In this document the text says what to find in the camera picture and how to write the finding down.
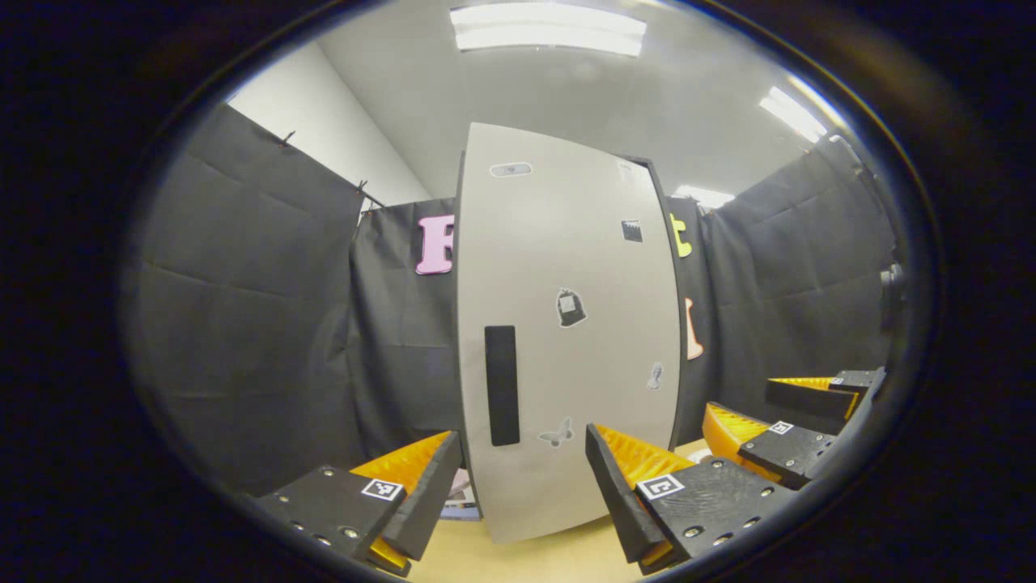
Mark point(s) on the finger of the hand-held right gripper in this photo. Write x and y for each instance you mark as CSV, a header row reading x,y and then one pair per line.
x,y
797,453
809,398

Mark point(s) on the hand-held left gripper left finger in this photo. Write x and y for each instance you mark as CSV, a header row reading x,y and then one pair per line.
x,y
429,502

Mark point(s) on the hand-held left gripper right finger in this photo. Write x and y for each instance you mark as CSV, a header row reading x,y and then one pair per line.
x,y
619,502

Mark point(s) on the dark grey cabinet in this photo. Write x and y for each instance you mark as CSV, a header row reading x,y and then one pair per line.
x,y
662,202

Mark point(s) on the grey cabinet door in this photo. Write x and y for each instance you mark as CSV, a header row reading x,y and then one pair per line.
x,y
566,243

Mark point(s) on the ceiling light panel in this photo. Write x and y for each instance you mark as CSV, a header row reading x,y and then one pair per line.
x,y
793,113
550,28

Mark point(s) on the black backdrop cloth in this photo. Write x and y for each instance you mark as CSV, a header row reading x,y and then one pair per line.
x,y
243,324

